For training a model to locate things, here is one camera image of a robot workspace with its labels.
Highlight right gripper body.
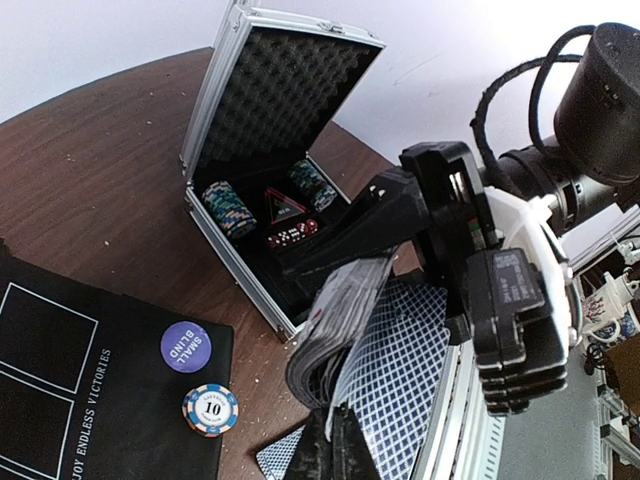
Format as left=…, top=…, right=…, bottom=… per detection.
left=400, top=141, right=582, bottom=415

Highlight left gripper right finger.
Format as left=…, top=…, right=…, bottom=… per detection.
left=332, top=404, right=380, bottom=480

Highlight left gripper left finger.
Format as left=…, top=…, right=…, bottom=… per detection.
left=284, top=408, right=333, bottom=480

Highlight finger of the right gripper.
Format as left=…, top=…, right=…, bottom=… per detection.
left=282, top=167, right=425, bottom=277

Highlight chip row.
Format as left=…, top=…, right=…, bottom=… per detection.
left=201, top=180, right=257, bottom=239
left=287, top=159, right=337, bottom=212

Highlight poker chip stack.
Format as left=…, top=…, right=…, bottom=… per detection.
left=181, top=384, right=239, bottom=438

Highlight playing card deck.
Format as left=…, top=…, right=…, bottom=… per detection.
left=286, top=256, right=450, bottom=479

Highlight purple small blind button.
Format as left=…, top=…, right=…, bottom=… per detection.
left=160, top=321, right=213, bottom=374

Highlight aluminium poker case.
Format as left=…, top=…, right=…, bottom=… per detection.
left=180, top=1, right=384, bottom=341

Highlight black poker mat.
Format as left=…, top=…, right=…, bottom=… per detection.
left=1, top=251, right=234, bottom=479

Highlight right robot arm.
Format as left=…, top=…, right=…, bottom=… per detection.
left=282, top=138, right=639, bottom=416

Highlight background ceramic mug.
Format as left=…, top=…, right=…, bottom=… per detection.
left=582, top=270, right=639, bottom=348

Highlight triangular all-in marker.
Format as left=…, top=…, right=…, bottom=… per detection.
left=265, top=187, right=307, bottom=225

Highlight red dice in case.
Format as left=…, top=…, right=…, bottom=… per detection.
left=266, top=219, right=320, bottom=250

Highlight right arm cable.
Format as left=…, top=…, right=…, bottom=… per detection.
left=469, top=24, right=599, bottom=171

